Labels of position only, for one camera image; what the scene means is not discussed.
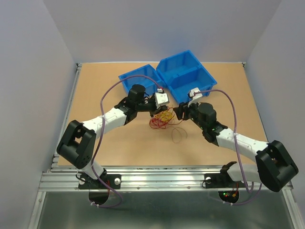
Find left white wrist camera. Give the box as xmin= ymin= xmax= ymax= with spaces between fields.
xmin=154 ymin=93 xmax=170 ymax=108

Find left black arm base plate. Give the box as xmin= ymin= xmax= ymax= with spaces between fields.
xmin=75 ymin=172 xmax=122 ymax=190

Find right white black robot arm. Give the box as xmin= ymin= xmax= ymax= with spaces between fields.
xmin=173 ymin=103 xmax=299 ymax=192

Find aluminium extrusion rail frame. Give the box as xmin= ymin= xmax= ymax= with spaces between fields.
xmin=27 ymin=62 xmax=305 ymax=229

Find loose red wire loop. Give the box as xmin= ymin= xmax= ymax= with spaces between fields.
xmin=171 ymin=126 xmax=188 ymax=144

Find yellow wires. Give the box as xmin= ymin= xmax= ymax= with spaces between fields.
xmin=154 ymin=111 xmax=176 ymax=123

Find red wires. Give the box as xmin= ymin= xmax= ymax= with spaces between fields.
xmin=149 ymin=107 xmax=182 ymax=131

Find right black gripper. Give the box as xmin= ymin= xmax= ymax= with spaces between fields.
xmin=173 ymin=98 xmax=206 ymax=131

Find small blue plastic bin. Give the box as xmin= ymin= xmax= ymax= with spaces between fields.
xmin=118 ymin=64 xmax=165 ymax=96

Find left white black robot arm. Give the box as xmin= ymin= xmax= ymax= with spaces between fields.
xmin=56 ymin=84 xmax=169 ymax=188

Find large blue divided bin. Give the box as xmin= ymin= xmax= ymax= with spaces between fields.
xmin=156 ymin=50 xmax=217 ymax=104

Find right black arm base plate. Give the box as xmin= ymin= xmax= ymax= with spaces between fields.
xmin=202 ymin=173 xmax=244 ymax=189

